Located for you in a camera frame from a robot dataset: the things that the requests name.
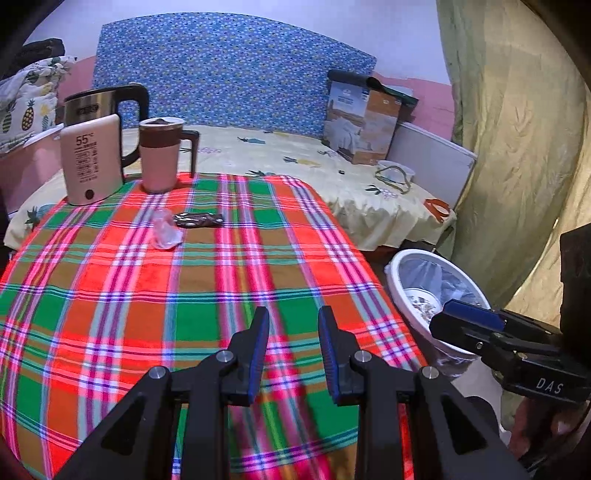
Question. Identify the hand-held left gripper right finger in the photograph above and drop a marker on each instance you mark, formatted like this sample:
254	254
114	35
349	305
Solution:
328	350

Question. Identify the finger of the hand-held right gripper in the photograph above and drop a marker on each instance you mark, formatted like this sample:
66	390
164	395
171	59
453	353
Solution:
475	314
457	334

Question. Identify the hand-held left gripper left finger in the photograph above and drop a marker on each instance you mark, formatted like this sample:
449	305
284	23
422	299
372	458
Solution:
258	350

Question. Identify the white round trash bin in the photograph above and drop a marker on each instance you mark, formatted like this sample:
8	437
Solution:
415	332

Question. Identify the person's right hand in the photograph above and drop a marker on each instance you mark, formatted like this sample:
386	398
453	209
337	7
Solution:
524	427

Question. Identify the round printed container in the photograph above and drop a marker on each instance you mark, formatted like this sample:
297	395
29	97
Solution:
422	302

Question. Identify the translucent plastic bin liner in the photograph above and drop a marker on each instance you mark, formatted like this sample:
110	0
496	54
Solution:
445	277

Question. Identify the red green plaid tablecloth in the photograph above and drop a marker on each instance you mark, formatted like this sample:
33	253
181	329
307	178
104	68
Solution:
184	286

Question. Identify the dark snack wrapper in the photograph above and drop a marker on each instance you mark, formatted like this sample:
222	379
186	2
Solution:
198	220

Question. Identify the yellow fruit print bedsheet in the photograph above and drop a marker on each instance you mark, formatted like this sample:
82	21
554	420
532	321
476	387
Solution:
355	203

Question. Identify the clear plastic wrapper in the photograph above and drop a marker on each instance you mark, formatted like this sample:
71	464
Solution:
165	230

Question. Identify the white flat panel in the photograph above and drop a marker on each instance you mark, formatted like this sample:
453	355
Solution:
429	166

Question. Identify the yellow green curtain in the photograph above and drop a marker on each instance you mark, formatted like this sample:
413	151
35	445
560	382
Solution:
512	138

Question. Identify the pink cup with brown lid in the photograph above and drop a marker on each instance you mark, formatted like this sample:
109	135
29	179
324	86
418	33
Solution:
159	157

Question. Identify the printed cardboard box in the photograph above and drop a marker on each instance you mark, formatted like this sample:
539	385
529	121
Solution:
360	124

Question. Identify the pink rectangular device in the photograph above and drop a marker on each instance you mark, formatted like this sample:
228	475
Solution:
90	161

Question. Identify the blue floral headboard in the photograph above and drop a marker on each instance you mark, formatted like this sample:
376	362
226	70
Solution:
231	78

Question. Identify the steel electric kettle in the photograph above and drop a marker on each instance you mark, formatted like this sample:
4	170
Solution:
87	104

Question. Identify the pineapple print pillow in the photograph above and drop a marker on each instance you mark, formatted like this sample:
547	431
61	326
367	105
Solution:
27	106

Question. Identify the dark cloth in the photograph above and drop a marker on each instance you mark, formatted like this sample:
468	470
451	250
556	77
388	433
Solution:
39	53

